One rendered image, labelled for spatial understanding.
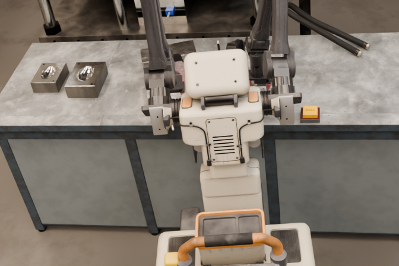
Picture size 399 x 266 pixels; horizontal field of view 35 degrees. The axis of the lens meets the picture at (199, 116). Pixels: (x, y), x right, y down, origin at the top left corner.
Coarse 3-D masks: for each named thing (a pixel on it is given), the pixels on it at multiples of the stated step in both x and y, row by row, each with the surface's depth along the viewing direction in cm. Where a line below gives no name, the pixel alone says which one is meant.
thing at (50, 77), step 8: (48, 64) 316; (56, 64) 315; (64, 64) 314; (40, 72) 311; (48, 72) 313; (56, 72) 309; (64, 72) 313; (32, 80) 306; (40, 80) 305; (48, 80) 304; (56, 80) 304; (64, 80) 313; (32, 88) 307; (40, 88) 306; (48, 88) 305; (56, 88) 304
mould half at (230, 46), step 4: (244, 40) 310; (228, 44) 296; (232, 44) 295; (228, 48) 293; (232, 48) 293; (248, 56) 289; (272, 56) 287; (276, 56) 286; (280, 56) 286; (248, 60) 288; (248, 64) 287; (248, 68) 286; (252, 80) 279; (252, 84) 277; (256, 84) 276
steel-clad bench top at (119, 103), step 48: (48, 48) 340; (96, 48) 334; (144, 48) 328; (336, 48) 306; (384, 48) 301; (0, 96) 310; (48, 96) 304; (144, 96) 295; (336, 96) 277; (384, 96) 273
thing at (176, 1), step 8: (136, 0) 340; (160, 0) 337; (168, 0) 337; (176, 0) 336; (184, 0) 337; (192, 0) 358; (136, 8) 343; (176, 8) 339; (184, 8) 338; (176, 16) 342; (184, 16) 342
